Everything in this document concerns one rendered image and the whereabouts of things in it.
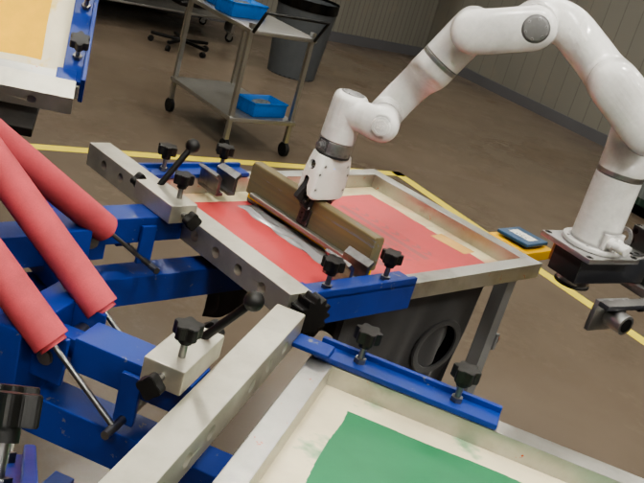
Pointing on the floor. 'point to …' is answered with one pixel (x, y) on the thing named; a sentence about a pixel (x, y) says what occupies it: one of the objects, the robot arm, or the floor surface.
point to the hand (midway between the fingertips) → (310, 216)
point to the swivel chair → (181, 33)
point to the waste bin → (292, 59)
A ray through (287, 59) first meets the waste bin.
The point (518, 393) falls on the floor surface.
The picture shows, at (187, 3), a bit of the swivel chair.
